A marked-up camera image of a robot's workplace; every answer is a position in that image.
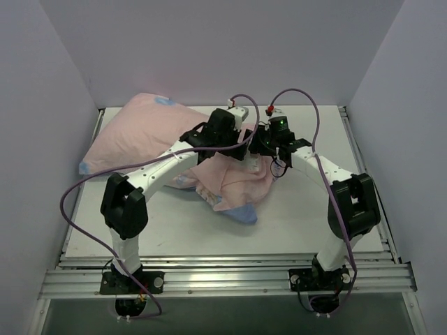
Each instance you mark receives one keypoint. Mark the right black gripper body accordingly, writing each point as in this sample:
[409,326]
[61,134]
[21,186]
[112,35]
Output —
[260,146]

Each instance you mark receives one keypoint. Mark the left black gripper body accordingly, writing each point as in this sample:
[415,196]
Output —
[239,150]

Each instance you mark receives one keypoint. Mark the blue and pink printed pillowcase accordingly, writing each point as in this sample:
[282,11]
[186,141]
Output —
[148,125]

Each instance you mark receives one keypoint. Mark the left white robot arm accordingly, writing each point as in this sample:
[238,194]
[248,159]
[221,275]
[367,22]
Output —
[124,203]

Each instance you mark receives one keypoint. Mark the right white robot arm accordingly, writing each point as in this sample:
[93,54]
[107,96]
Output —
[353,209]

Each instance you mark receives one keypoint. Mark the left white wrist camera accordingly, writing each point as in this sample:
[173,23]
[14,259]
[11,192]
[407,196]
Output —
[240,113]

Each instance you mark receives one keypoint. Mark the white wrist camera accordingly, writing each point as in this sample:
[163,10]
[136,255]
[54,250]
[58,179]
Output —
[240,113]
[274,112]

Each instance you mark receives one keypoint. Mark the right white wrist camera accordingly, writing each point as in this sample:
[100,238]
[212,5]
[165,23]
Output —
[274,112]

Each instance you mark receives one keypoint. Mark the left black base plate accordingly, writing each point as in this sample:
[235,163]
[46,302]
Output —
[114,283]

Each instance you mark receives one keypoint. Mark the aluminium front rail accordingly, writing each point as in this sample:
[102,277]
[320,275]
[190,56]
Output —
[265,275]

